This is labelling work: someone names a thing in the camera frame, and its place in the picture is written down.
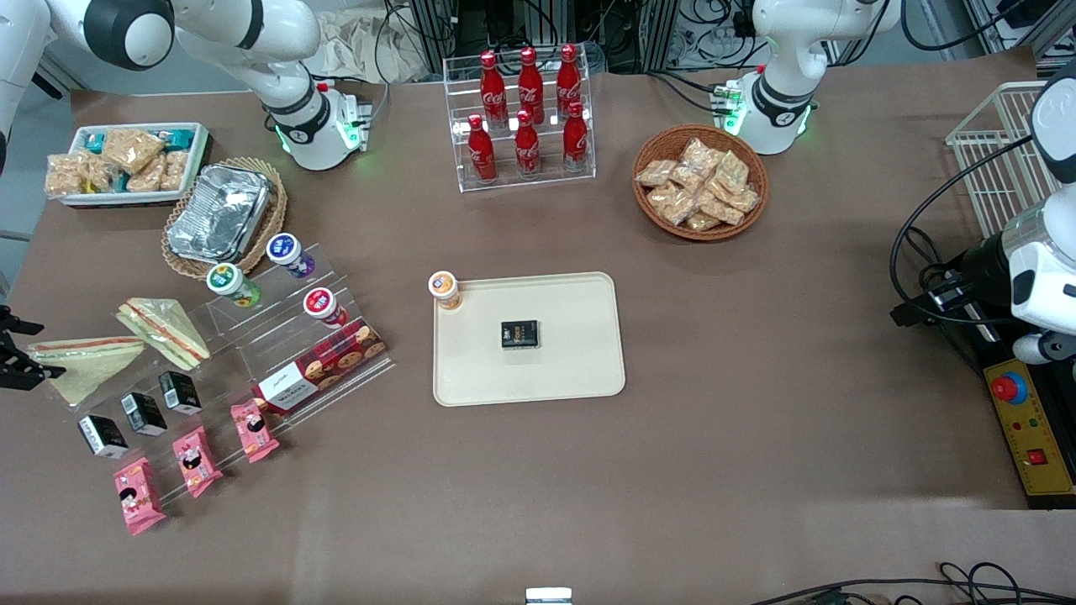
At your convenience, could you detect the triangular sandwich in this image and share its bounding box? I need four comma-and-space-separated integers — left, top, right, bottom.
28, 336, 147, 407
115, 297, 211, 371

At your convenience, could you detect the white rectangular snack tray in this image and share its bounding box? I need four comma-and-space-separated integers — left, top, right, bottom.
61, 123, 211, 208

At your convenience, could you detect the cream plastic tray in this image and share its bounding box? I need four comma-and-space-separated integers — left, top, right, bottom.
432, 271, 627, 408

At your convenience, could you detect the small black white box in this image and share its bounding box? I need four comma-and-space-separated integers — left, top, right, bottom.
77, 415, 129, 459
120, 392, 168, 437
158, 371, 203, 415

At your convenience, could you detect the yellow emergency stop box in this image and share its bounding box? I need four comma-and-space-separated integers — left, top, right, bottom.
982, 357, 1076, 511

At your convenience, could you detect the pink snack packet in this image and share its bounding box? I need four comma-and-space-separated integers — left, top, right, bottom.
113, 458, 167, 536
230, 400, 280, 464
172, 426, 224, 498

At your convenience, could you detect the green lidded cup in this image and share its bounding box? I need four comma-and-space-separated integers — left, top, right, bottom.
207, 263, 262, 308

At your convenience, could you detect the aluminium foil container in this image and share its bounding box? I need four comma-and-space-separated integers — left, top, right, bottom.
167, 165, 272, 263

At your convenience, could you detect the clear acrylic stepped shelf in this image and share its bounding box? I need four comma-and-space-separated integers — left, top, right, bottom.
52, 244, 398, 507

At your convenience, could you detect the purple lidded cup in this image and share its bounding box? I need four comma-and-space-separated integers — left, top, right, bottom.
266, 233, 317, 280

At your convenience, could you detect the rectangular wicker basket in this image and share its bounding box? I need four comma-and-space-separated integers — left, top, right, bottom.
161, 157, 288, 280

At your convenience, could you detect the red white cookie box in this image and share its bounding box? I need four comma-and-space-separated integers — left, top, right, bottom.
252, 317, 388, 414

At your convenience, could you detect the red lidded cup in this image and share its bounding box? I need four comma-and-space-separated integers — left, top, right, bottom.
303, 287, 349, 329

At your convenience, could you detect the round brown wicker basket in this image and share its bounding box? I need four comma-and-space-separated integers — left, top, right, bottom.
632, 124, 769, 243

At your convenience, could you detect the red cola bottle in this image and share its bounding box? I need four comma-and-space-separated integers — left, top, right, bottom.
514, 109, 543, 178
556, 44, 583, 118
479, 50, 509, 129
467, 114, 498, 184
562, 101, 590, 172
518, 46, 546, 125

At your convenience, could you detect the clear acrylic bottle rack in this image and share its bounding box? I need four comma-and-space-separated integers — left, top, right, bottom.
443, 52, 597, 194

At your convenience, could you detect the orange lidded cup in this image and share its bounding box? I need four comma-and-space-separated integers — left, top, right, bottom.
428, 271, 463, 312

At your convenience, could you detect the crumpled beige cloth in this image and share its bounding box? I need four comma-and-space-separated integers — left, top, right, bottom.
315, 8, 431, 85

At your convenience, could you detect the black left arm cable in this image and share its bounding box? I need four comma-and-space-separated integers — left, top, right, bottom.
889, 134, 1036, 330

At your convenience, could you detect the white wire basket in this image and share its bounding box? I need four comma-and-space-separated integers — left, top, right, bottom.
946, 82, 1053, 241

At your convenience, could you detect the black floor cable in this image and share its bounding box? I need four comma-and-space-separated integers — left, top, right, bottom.
748, 561, 1076, 605

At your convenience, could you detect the aluminium frame rack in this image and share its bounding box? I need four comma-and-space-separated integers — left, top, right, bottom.
408, 0, 678, 75

